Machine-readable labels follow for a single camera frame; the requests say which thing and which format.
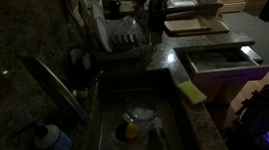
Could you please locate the metal tray on counter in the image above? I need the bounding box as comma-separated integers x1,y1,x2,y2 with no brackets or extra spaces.
168,0,197,8

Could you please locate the black knife block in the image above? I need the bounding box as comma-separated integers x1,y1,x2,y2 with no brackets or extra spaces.
148,0,168,31

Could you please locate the glass bowl in sink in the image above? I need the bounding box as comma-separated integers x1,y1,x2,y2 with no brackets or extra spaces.
126,103,156,122

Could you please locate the stainless steel sink basin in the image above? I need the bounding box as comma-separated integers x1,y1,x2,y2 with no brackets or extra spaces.
86,69,199,150

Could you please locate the yellow green sponge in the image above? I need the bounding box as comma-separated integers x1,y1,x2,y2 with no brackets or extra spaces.
178,80,207,105

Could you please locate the small wooden cutting board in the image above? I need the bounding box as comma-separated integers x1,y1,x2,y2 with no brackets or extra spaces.
164,17,212,33

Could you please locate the large wooden cutting board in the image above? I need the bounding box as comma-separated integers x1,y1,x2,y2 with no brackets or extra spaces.
165,16,229,37

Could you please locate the white top drawer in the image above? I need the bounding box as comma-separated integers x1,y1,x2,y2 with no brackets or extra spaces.
181,47,269,85

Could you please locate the dark bottle in sink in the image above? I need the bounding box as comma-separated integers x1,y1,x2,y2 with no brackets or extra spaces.
148,118,168,150

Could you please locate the dish drying rack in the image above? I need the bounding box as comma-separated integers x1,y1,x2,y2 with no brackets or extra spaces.
93,15,152,62

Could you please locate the yellow object in sink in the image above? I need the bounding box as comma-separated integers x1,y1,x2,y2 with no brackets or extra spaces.
124,122,139,140

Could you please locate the chrome sink faucet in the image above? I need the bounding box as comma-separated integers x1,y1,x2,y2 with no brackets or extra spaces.
27,57,89,124

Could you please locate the white soap dispenser bottle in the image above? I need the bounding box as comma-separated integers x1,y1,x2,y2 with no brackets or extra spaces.
34,124,72,150

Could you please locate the white plate in rack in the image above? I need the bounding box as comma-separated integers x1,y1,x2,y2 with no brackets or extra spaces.
96,17,113,53

